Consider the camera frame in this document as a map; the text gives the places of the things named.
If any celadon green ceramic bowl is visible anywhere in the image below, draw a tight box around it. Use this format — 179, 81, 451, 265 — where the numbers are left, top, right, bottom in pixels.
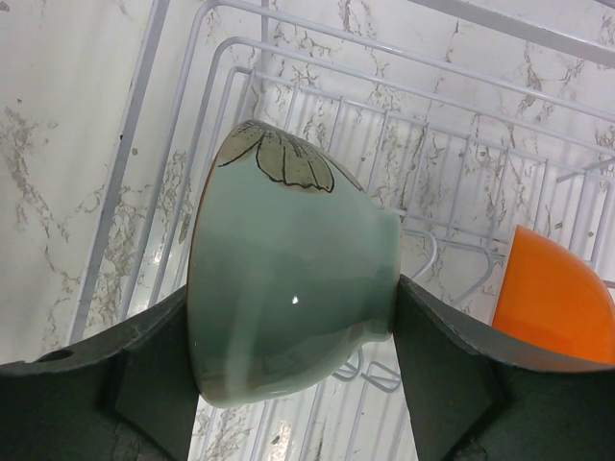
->
186, 120, 402, 408

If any white wire dish rack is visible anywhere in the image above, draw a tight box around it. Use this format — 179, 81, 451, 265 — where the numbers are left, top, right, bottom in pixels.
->
64, 0, 615, 461

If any orange plastic bowl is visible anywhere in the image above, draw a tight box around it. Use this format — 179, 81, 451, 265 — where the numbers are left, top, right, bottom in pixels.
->
492, 226, 614, 365

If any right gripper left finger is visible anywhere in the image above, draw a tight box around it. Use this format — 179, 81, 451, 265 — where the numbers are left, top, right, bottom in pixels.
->
1, 288, 199, 460

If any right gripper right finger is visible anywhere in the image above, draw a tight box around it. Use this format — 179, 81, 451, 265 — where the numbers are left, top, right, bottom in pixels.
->
393, 277, 614, 460

